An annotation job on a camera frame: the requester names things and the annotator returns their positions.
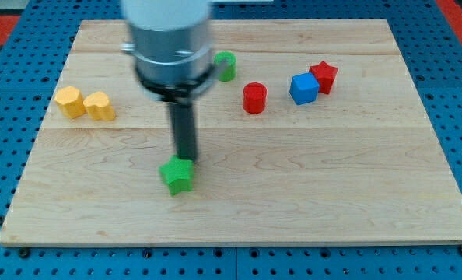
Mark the wooden board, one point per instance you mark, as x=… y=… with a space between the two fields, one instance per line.
x=361 y=166

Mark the green star block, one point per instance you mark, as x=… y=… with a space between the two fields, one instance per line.
x=177 y=174

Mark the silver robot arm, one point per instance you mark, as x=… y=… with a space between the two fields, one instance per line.
x=172 y=47

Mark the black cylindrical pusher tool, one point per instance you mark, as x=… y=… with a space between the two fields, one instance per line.
x=184 y=132

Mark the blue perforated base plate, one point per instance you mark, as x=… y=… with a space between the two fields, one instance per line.
x=32 y=60

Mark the red star block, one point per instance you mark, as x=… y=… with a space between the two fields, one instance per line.
x=325 y=74

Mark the blue cube block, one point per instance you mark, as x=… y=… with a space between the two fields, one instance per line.
x=304 y=88

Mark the yellow heart block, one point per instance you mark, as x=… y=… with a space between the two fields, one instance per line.
x=98 y=107

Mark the green cylinder block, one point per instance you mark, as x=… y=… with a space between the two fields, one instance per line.
x=226 y=61

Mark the red cylinder block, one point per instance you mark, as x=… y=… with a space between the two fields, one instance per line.
x=254 y=97

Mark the yellow hexagon block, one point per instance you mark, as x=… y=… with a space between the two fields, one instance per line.
x=70 y=102

